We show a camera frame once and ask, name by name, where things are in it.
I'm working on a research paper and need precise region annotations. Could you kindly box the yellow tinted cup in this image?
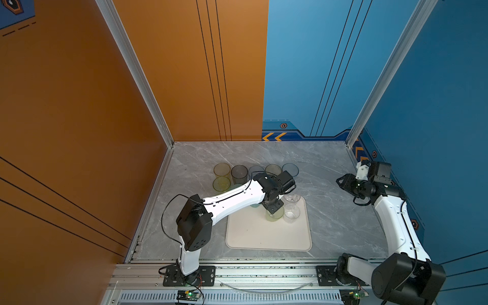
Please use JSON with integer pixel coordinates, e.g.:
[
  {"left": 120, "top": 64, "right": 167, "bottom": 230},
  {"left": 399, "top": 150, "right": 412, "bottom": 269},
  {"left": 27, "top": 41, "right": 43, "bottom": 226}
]
[{"left": 265, "top": 164, "right": 282, "bottom": 175}]

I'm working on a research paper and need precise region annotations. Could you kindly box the light blue cup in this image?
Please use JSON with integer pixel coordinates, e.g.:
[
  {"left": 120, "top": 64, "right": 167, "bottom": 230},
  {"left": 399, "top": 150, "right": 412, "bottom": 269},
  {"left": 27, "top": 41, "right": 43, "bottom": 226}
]
[
  {"left": 282, "top": 163, "right": 299, "bottom": 177},
  {"left": 248, "top": 165, "right": 265, "bottom": 179}
]

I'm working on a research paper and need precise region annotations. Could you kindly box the light green cup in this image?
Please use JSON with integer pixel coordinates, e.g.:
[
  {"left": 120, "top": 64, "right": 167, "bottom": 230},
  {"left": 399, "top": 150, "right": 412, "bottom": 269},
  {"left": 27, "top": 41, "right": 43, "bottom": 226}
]
[{"left": 266, "top": 207, "right": 285, "bottom": 222}]

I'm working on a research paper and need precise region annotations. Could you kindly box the green tinted cup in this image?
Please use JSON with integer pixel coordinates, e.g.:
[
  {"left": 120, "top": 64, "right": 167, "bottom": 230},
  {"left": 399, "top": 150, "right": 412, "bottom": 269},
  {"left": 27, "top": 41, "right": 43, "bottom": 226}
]
[{"left": 212, "top": 176, "right": 231, "bottom": 193}]

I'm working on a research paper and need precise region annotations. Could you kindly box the clear faceted cup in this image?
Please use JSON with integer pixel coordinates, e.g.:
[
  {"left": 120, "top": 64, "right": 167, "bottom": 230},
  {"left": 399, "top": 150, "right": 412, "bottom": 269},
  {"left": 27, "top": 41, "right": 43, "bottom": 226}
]
[{"left": 283, "top": 194, "right": 301, "bottom": 204}]

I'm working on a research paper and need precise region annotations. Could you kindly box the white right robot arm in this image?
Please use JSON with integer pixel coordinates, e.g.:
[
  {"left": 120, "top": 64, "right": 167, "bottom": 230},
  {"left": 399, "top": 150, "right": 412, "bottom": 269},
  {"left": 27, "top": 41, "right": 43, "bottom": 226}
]
[{"left": 336, "top": 160, "right": 446, "bottom": 304}]

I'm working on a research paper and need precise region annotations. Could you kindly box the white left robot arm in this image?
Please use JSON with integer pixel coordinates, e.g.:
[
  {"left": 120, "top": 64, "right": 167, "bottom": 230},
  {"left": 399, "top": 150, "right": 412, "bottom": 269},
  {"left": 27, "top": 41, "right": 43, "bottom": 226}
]
[{"left": 175, "top": 171, "right": 296, "bottom": 276}]

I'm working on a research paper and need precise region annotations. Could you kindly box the cream rectangular tray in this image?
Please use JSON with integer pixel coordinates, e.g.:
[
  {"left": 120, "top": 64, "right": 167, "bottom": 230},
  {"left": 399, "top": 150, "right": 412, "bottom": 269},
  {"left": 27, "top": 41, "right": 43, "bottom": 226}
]
[{"left": 226, "top": 198, "right": 312, "bottom": 252}]

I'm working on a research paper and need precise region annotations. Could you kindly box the grey smoked cup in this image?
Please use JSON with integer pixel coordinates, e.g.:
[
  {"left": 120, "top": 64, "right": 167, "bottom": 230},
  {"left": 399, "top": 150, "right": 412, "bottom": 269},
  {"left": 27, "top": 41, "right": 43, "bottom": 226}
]
[{"left": 231, "top": 165, "right": 249, "bottom": 186}]

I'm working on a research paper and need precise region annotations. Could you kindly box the yellow-brown tinted cup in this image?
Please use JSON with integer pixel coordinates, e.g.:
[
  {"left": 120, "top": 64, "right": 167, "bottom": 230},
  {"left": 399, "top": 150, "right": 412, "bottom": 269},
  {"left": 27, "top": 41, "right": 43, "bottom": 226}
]
[{"left": 213, "top": 163, "right": 231, "bottom": 180}]

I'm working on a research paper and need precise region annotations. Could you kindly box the right circuit board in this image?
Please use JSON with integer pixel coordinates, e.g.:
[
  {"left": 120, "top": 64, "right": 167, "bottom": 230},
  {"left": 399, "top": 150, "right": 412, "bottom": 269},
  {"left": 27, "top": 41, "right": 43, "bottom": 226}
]
[{"left": 339, "top": 290, "right": 368, "bottom": 305}]

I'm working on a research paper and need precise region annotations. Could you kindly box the left green circuit board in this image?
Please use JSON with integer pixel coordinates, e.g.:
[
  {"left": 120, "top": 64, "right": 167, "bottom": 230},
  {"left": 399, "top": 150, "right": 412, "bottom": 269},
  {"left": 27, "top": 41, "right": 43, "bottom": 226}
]
[{"left": 176, "top": 290, "right": 203, "bottom": 304}]

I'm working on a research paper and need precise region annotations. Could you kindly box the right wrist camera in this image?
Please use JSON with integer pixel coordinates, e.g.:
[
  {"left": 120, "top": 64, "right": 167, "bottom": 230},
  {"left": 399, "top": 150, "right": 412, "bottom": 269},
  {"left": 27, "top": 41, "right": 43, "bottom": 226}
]
[{"left": 355, "top": 160, "right": 371, "bottom": 180}]

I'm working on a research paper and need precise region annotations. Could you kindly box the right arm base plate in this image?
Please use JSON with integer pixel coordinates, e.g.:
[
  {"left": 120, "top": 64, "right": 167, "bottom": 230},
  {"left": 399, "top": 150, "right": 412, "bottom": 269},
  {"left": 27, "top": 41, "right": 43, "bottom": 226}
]
[{"left": 315, "top": 265, "right": 368, "bottom": 287}]

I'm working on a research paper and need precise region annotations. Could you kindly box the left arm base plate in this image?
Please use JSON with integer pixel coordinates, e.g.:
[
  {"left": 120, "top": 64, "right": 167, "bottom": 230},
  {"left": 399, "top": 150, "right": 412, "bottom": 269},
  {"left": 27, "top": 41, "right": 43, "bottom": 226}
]
[{"left": 158, "top": 264, "right": 216, "bottom": 287}]

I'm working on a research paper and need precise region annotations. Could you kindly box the left aluminium corner post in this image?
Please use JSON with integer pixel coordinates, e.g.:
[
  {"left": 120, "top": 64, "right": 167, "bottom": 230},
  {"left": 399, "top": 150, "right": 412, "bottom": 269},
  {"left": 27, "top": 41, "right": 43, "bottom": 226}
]
[{"left": 95, "top": 0, "right": 174, "bottom": 149}]

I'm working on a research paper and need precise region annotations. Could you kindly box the aluminium corner post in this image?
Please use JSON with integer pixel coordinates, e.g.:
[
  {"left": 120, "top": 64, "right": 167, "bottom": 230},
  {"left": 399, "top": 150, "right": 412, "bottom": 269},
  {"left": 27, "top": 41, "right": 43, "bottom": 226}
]
[
  {"left": 346, "top": 0, "right": 438, "bottom": 149},
  {"left": 95, "top": 0, "right": 174, "bottom": 149}
]

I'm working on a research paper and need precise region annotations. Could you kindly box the aluminium front rail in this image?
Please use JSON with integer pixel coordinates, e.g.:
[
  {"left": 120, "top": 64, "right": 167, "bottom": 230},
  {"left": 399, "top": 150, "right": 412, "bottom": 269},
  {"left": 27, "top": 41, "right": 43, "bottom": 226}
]
[{"left": 101, "top": 259, "right": 382, "bottom": 304}]

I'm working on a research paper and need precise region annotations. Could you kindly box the right aluminium corner post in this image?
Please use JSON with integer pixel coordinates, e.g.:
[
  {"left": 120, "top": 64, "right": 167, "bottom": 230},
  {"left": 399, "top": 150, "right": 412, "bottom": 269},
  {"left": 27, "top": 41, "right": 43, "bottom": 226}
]
[{"left": 346, "top": 0, "right": 438, "bottom": 149}]

